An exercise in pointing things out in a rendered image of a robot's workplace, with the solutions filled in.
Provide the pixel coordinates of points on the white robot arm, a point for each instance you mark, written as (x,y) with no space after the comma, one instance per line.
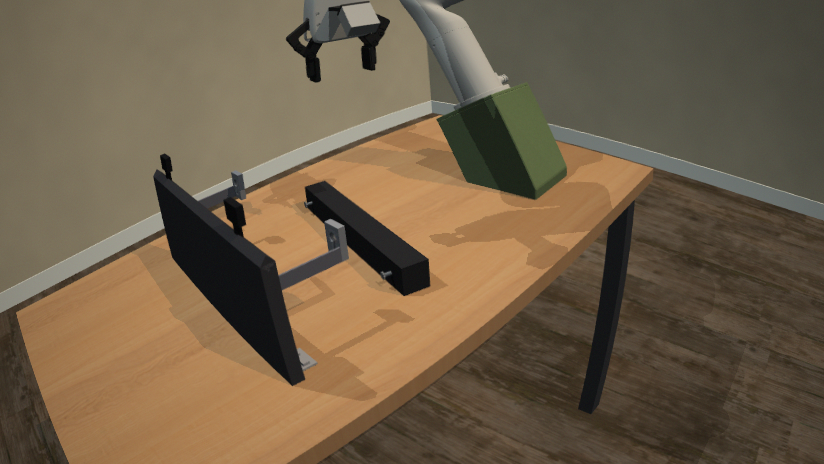
(449,37)

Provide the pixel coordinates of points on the long black rectangular bar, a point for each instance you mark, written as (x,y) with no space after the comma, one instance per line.
(401,265)

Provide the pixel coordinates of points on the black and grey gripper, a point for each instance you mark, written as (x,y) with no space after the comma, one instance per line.
(326,27)

